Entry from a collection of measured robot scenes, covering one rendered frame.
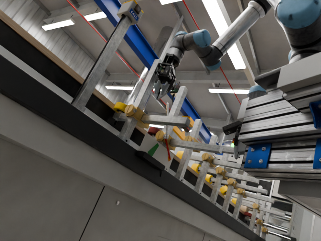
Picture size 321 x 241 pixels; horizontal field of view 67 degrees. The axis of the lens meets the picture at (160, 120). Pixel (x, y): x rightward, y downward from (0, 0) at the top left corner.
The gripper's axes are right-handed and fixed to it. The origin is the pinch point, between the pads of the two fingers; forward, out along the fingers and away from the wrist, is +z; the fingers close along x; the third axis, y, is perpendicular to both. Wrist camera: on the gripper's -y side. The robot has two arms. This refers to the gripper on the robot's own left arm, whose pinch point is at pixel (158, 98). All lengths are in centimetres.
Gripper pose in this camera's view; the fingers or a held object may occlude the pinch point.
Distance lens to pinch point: 109.2
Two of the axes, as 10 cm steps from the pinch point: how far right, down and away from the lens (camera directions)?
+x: 9.0, 2.3, -3.7
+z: -3.6, 8.6, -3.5
